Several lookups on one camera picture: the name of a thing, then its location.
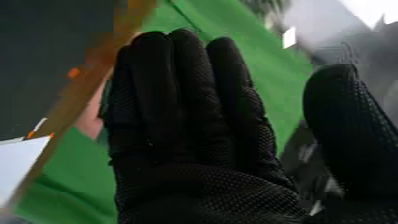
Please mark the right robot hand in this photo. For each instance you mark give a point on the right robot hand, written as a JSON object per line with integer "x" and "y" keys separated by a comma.
{"x": 195, "y": 160}

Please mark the person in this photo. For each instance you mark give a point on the person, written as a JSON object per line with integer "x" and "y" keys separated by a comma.
{"x": 90, "y": 116}

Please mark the dark mat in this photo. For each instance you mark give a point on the dark mat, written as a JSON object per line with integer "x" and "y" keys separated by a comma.
{"x": 41, "y": 60}

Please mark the white sheet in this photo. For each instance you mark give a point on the white sheet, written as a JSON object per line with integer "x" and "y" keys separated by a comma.
{"x": 18, "y": 163}

